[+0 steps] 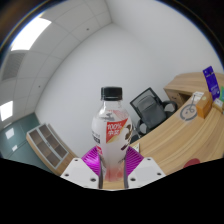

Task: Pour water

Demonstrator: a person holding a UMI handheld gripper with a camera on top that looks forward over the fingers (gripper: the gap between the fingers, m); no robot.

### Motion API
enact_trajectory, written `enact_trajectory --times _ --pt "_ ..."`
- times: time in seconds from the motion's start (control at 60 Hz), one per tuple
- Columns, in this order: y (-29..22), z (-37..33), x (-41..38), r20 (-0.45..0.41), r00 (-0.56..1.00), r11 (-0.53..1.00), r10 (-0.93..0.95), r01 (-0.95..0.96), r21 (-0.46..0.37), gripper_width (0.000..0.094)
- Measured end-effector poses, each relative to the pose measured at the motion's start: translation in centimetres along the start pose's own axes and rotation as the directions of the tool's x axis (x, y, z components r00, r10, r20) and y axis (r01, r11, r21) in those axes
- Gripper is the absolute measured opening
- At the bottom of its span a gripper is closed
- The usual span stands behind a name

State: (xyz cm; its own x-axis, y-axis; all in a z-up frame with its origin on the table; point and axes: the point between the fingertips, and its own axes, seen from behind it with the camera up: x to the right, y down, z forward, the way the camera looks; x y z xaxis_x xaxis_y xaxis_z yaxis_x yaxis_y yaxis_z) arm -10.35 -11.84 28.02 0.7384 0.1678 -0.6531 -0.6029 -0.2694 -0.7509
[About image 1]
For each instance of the ceiling air vent grille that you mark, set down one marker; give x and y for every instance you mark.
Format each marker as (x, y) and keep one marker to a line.
(13, 65)

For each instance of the clear drink bottle black cap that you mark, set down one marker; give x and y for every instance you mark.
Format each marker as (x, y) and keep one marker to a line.
(111, 133)

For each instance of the small yellow box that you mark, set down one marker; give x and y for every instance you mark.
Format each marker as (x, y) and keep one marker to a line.
(218, 105)

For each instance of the black mesh office chair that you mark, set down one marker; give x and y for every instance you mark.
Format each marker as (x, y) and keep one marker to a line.
(150, 110)

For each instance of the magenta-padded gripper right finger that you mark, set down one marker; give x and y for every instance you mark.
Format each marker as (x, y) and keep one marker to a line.
(146, 171)

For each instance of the round grey printed mat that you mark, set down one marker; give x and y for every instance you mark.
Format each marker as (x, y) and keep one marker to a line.
(188, 111)

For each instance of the wooden shelf cabinet glass doors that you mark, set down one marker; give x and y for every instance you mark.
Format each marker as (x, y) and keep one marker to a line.
(46, 146)

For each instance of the wooden side desk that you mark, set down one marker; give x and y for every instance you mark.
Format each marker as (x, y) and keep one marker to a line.
(186, 83)

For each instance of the purple standing package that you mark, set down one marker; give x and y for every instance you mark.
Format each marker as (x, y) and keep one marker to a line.
(211, 81)

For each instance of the flat round red coaster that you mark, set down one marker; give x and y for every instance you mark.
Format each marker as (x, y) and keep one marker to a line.
(191, 163)

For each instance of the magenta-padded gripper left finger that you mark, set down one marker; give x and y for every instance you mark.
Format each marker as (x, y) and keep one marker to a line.
(76, 171)

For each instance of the orange box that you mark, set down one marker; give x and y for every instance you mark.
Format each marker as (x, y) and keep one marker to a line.
(204, 106)

